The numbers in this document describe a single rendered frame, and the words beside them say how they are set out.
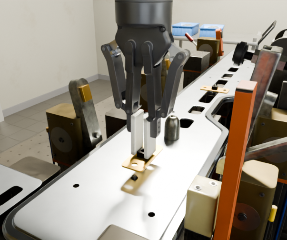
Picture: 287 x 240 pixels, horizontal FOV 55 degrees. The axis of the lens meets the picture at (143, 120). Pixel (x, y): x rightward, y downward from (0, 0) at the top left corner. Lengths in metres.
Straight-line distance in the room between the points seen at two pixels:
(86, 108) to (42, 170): 0.14
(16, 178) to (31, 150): 0.70
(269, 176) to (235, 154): 0.15
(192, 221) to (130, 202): 0.10
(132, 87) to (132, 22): 0.10
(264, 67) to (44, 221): 0.33
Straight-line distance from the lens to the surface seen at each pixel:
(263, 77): 0.34
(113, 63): 0.41
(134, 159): 0.45
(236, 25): 3.50
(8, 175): 0.51
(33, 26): 3.60
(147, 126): 0.41
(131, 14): 0.36
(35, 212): 0.42
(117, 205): 0.41
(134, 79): 0.40
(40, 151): 1.17
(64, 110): 0.61
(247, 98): 0.24
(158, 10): 0.36
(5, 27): 3.38
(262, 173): 0.41
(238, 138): 0.26
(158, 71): 0.40
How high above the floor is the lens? 1.27
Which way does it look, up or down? 25 degrees down
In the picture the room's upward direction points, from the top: straight up
